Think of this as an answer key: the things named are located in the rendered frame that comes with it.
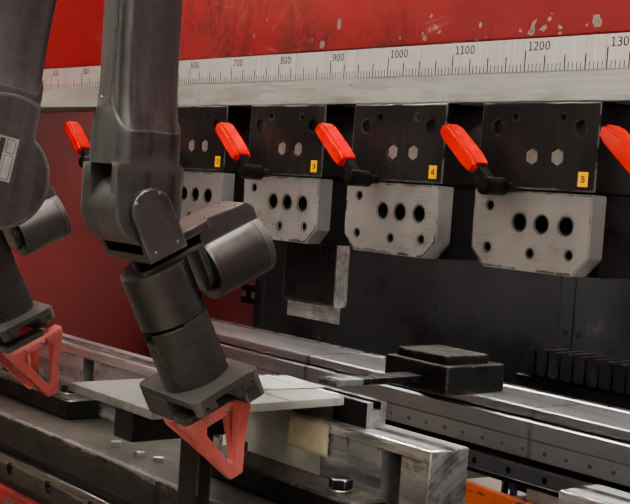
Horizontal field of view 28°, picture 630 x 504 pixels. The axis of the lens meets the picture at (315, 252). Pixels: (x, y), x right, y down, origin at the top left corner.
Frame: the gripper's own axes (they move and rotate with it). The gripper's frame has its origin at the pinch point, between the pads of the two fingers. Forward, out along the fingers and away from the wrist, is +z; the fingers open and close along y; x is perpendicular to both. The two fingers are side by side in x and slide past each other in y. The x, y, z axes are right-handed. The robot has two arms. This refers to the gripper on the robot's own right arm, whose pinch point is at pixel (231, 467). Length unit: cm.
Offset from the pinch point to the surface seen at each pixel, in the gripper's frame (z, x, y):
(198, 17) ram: -30, -44, 58
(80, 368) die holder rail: 16, -19, 86
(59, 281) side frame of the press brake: 12, -33, 120
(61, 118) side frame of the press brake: -15, -45, 120
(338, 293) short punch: 3.5, -33.6, 29.7
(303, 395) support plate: 11.5, -23.4, 27.6
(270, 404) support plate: 8.8, -17.6, 24.7
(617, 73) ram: -18.7, -44.5, -11.8
